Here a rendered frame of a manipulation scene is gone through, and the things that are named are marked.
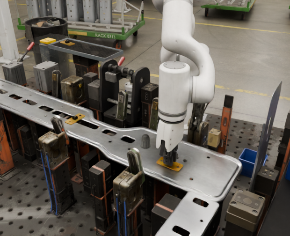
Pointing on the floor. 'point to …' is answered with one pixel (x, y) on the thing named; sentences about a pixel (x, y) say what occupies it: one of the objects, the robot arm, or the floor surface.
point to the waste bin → (47, 26)
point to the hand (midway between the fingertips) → (170, 157)
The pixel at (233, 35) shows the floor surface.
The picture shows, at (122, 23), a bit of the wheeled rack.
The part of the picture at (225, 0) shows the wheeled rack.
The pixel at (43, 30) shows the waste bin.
